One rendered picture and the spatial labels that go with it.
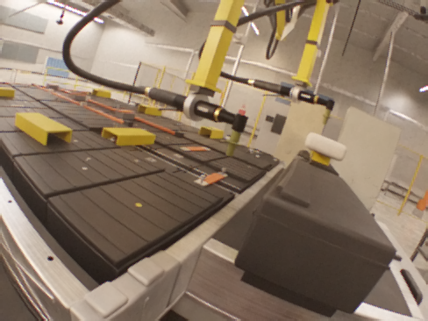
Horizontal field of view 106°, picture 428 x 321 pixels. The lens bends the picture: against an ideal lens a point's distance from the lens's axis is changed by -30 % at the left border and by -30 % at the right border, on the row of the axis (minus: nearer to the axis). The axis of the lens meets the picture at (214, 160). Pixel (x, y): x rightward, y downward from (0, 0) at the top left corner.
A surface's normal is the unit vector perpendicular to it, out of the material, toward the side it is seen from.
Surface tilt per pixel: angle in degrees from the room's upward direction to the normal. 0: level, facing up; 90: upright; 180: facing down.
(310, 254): 90
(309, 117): 90
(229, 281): 90
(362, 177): 90
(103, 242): 0
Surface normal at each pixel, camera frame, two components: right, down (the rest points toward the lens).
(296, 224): -0.40, 0.09
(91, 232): 0.30, -0.93
